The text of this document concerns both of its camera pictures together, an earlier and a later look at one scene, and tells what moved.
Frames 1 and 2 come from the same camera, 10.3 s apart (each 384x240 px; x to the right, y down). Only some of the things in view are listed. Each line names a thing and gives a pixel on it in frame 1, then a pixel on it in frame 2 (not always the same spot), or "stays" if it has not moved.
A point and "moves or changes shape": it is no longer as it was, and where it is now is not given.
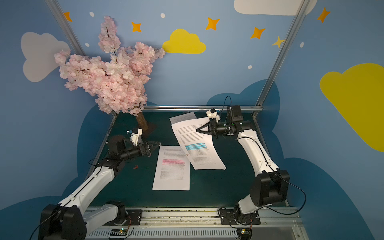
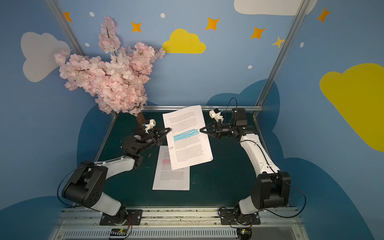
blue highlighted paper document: (199, 147) moves or changes shape
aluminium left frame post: (67, 30) stays
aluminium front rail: (198, 224) stays
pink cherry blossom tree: (118, 77) stays
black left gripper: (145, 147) → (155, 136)
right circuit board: (244, 233) stays
